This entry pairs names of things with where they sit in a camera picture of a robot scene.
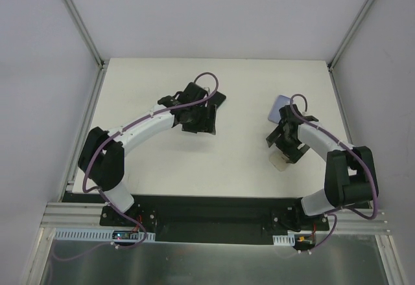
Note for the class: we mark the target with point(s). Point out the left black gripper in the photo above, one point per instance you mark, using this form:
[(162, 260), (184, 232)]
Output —
[(210, 116)]

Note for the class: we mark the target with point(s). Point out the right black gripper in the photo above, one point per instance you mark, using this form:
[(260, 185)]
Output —
[(283, 140)]

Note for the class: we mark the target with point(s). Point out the beige phone with ring holder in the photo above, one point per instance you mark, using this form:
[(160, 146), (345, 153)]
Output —
[(279, 160)]

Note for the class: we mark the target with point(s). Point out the teal smartphone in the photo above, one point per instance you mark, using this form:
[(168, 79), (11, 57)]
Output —
[(217, 99)]

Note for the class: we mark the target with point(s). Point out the lavender phone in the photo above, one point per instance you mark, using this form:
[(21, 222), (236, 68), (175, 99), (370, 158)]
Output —
[(280, 102)]

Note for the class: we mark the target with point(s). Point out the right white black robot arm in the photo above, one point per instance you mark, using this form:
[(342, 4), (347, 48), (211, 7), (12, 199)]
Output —
[(349, 177)]

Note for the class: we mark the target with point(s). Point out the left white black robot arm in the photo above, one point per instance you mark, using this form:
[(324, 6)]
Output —
[(103, 154)]

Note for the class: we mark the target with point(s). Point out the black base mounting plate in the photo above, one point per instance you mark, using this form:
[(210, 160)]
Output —
[(214, 220)]

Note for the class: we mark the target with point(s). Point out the right white slotted cable duct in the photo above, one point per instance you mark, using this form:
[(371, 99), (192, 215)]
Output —
[(284, 240)]

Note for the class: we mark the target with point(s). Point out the white slotted cable duct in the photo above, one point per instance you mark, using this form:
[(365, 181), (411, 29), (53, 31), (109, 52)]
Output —
[(284, 240), (98, 235)]

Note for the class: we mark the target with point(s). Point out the right aluminium frame post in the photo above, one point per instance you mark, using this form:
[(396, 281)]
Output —
[(351, 32)]

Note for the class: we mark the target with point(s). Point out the aluminium frame post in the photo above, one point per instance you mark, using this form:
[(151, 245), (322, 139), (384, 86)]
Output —
[(83, 31), (351, 32)]

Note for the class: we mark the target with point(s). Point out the left aluminium frame post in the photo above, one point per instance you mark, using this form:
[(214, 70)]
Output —
[(83, 31)]

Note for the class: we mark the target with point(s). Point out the left white slotted cable duct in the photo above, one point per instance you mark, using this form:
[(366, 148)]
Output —
[(98, 235)]

